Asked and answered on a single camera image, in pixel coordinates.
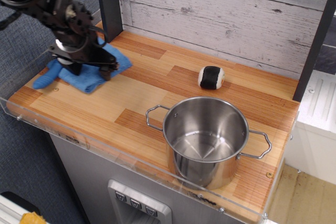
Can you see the dark left upright post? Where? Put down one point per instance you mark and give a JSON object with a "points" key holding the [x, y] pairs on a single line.
{"points": [[111, 18]]}

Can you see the dark upright post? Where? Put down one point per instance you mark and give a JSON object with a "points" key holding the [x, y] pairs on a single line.
{"points": [[313, 54], [111, 18]]}

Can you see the grey toy kitchen cabinet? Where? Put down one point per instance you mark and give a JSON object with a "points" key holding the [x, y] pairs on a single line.
{"points": [[90, 172]]}

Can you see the blue handled metal spork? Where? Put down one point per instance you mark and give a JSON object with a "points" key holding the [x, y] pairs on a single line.
{"points": [[48, 78]]}

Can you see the white side counter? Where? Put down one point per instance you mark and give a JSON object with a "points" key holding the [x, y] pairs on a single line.
{"points": [[311, 147]]}

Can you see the black white sushi toy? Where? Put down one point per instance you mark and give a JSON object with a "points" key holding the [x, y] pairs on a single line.
{"points": [[211, 77]]}

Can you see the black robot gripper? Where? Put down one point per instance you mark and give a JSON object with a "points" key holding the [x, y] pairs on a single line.
{"points": [[76, 50]]}

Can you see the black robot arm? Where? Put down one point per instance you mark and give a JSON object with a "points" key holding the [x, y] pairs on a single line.
{"points": [[62, 17]]}

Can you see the clear acrylic guard rail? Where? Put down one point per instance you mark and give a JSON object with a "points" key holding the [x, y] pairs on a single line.
{"points": [[111, 120]]}

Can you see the stainless steel pot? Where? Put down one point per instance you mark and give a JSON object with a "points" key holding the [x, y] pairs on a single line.
{"points": [[205, 138]]}

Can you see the dark right upright post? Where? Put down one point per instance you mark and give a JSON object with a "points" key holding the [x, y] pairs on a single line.
{"points": [[313, 54]]}

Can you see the blue cloth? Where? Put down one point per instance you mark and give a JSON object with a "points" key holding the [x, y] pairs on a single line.
{"points": [[90, 78]]}

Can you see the silver dispenser button panel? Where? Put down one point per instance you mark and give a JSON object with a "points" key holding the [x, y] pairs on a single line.
{"points": [[131, 206]]}

